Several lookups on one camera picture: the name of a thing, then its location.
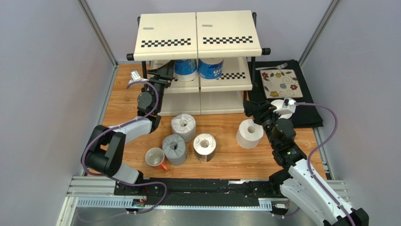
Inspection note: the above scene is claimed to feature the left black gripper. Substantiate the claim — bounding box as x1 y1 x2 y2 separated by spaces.
145 60 175 113

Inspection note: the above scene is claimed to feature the blue plastic roll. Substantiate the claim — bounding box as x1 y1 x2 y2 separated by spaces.
174 59 198 82

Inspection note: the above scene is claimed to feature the blue label roll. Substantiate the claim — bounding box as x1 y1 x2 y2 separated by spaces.
198 58 224 80

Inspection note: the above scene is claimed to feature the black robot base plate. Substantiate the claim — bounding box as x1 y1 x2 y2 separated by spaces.
114 178 290 209

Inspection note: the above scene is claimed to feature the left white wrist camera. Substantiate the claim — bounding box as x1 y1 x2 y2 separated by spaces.
129 70 149 83

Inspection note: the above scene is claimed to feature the square floral ceramic plate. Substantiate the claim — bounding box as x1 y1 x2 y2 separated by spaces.
260 69 303 99

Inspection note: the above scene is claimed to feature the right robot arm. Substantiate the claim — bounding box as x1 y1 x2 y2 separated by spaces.
244 98 369 226

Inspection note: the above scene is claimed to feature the white bowl orange outside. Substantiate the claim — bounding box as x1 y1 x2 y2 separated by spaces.
271 99 292 119

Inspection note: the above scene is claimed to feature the white wrapped toilet roll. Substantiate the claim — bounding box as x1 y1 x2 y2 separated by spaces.
171 113 196 143

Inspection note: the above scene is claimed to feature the grey wrapped toilet roll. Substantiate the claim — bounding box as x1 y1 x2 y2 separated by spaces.
162 134 187 166

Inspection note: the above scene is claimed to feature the black cloth placemat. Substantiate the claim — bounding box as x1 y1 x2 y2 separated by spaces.
248 59 323 128

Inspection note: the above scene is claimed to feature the plain white toilet roll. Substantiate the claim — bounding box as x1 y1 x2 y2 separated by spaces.
236 119 265 149

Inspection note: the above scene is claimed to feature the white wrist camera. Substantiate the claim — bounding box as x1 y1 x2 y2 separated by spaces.
274 98 296 115
129 70 149 83

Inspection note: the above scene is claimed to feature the cream three-tier checkered shelf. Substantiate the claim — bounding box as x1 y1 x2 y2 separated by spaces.
127 10 271 116

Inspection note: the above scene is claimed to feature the silver fork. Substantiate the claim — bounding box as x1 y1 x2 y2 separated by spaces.
255 63 288 71

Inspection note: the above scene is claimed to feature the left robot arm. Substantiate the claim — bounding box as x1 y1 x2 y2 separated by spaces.
81 60 175 186

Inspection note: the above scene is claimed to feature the brown wrapped toilet roll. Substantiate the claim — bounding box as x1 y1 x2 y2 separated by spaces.
193 134 217 162

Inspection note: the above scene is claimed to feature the white mug orange handle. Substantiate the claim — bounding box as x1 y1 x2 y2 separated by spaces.
145 147 168 171

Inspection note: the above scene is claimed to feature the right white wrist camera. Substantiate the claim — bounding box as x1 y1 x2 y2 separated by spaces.
274 98 296 115

